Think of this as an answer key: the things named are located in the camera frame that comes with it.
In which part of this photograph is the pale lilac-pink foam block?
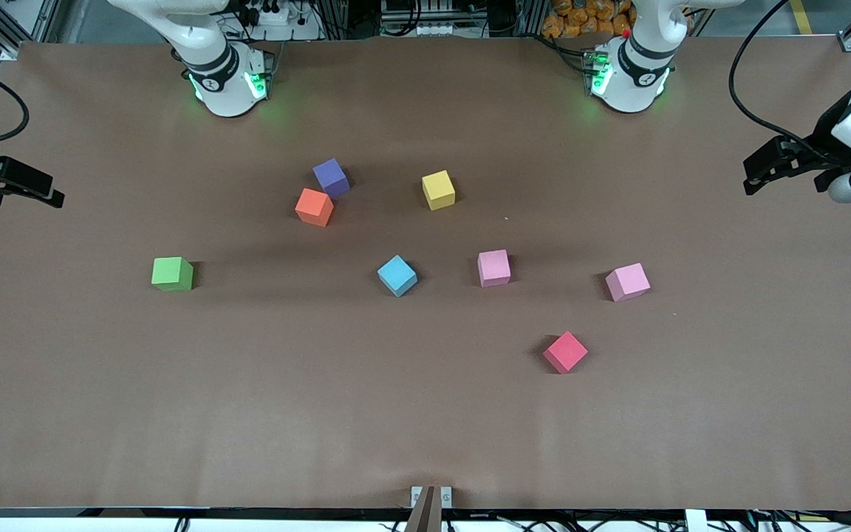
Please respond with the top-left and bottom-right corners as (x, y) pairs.
(605, 262), (651, 303)

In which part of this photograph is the orange foam block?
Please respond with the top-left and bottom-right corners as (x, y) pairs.
(295, 188), (335, 228)

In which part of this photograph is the red foam block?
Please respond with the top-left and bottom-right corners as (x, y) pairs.
(542, 331), (589, 375)

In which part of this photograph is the yellow foam block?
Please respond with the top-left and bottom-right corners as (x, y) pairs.
(422, 170), (457, 211)

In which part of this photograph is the blue foam block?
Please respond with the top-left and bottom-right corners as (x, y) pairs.
(377, 255), (419, 298)

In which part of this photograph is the green foam block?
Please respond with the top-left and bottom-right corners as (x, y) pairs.
(151, 256), (194, 292)

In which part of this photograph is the orange mesh bag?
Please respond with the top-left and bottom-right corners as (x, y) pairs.
(541, 0), (637, 39)

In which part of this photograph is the purple foam block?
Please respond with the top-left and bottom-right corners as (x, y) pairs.
(312, 157), (351, 199)

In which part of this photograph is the paper table cover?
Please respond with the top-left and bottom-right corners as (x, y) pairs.
(0, 37), (851, 511)

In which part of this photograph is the white power strip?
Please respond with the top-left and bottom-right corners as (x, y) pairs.
(415, 21), (471, 38)
(237, 0), (323, 42)

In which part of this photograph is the pink foam block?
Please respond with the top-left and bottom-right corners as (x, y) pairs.
(477, 250), (512, 287)

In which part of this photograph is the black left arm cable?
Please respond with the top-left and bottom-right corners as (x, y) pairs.
(728, 0), (840, 154)

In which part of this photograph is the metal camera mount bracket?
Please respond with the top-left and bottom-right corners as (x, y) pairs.
(405, 485), (454, 532)

